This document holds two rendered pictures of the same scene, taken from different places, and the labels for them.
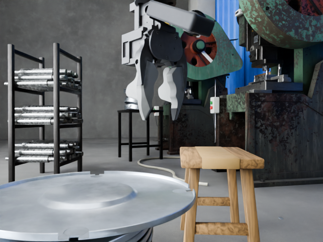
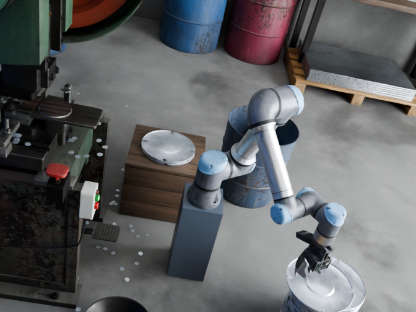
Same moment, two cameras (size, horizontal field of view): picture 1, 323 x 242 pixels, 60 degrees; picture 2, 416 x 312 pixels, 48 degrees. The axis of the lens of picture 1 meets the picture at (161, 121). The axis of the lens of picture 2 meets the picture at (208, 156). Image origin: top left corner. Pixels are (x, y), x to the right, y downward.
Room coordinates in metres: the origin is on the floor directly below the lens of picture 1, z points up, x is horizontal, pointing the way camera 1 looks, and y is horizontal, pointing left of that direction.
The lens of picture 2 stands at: (1.83, -0.28, 1.79)
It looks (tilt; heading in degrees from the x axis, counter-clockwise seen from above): 35 degrees down; 188
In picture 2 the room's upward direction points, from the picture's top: 14 degrees clockwise
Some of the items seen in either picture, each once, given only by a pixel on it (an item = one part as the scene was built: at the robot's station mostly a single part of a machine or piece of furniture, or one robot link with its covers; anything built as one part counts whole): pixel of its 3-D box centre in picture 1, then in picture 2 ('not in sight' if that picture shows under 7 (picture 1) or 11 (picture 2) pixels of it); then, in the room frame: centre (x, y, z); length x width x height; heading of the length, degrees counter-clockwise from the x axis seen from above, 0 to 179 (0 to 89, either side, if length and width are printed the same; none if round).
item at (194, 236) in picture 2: not in sight; (194, 233); (0.24, -0.49, 0.23); 0.18 x 0.18 x 0.45; 15
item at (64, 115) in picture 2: not in sight; (67, 125); (0.41, -1.07, 0.72); 0.25 x 0.14 x 0.14; 105
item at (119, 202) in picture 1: (89, 193); (319, 283); (0.38, 0.10, 0.34); 0.29 x 0.29 x 0.01
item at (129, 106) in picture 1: (139, 123); not in sight; (3.19, 0.26, 0.40); 0.45 x 0.40 x 0.79; 27
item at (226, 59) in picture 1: (207, 88); not in sight; (3.92, -0.64, 0.87); 1.53 x 0.99 x 1.74; 108
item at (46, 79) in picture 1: (47, 114); not in sight; (2.09, 0.85, 0.47); 0.46 x 0.43 x 0.95; 85
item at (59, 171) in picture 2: not in sight; (57, 177); (0.72, -0.93, 0.72); 0.07 x 0.06 x 0.08; 105
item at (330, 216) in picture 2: not in sight; (331, 219); (0.48, 0.01, 0.75); 0.09 x 0.08 x 0.11; 50
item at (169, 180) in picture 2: not in sight; (163, 174); (-0.17, -0.79, 0.18); 0.40 x 0.38 x 0.35; 105
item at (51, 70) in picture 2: not in sight; (32, 43); (0.44, -1.20, 1.04); 0.17 x 0.15 x 0.30; 105
